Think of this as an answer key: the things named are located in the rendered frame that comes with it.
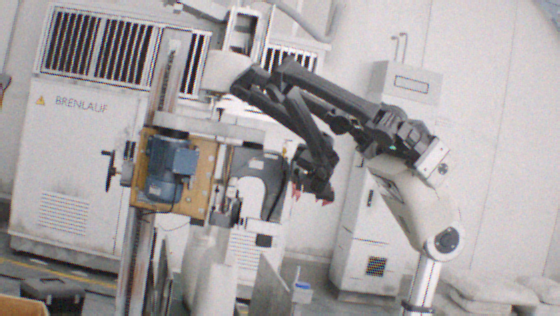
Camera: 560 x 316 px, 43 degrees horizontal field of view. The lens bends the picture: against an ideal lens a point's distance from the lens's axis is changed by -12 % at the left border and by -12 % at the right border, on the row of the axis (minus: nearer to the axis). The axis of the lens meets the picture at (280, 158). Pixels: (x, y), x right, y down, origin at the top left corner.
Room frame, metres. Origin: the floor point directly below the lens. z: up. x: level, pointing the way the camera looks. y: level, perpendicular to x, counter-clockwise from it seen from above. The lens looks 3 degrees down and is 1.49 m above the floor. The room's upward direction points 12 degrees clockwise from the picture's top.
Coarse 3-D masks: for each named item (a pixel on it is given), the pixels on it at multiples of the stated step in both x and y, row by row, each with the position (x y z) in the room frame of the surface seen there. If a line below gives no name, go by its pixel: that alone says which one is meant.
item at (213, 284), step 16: (224, 240) 3.41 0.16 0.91; (208, 256) 3.48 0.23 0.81; (224, 256) 3.32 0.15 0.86; (208, 272) 3.36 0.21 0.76; (224, 272) 3.36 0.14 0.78; (208, 288) 3.34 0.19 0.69; (224, 288) 3.34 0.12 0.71; (192, 304) 3.58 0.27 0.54; (208, 304) 3.33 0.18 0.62; (224, 304) 3.34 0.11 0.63
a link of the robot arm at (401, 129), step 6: (384, 114) 2.27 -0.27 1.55; (390, 114) 2.26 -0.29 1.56; (378, 120) 2.27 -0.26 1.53; (384, 120) 2.25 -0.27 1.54; (390, 120) 2.25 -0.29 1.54; (396, 120) 2.25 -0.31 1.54; (402, 120) 2.26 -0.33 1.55; (390, 126) 2.24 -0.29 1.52; (396, 126) 2.25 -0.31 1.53; (402, 126) 2.25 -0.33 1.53; (408, 126) 2.26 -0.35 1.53; (396, 132) 2.24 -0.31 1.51; (402, 132) 2.24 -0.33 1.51; (408, 132) 2.25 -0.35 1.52; (396, 138) 2.25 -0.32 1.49; (402, 138) 2.24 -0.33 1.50
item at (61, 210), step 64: (64, 0) 5.56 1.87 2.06; (64, 64) 5.63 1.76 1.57; (128, 64) 5.79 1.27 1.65; (192, 64) 5.85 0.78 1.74; (320, 64) 5.95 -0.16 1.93; (64, 128) 5.63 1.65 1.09; (128, 128) 5.72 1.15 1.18; (256, 128) 5.88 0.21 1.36; (64, 192) 5.65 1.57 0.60; (128, 192) 5.73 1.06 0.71; (256, 192) 5.90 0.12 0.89; (64, 256) 5.69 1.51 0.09; (256, 256) 5.91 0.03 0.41
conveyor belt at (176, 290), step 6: (174, 276) 4.77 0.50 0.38; (174, 282) 4.60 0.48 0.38; (180, 282) 4.63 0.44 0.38; (174, 288) 4.45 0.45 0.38; (180, 288) 4.49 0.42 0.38; (174, 294) 4.30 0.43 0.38; (180, 294) 4.34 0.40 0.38; (174, 300) 4.17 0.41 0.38; (180, 300) 4.20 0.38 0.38; (174, 306) 4.04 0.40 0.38; (180, 306) 4.07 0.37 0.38; (174, 312) 3.91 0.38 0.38; (180, 312) 3.94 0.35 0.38; (186, 312) 3.97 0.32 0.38
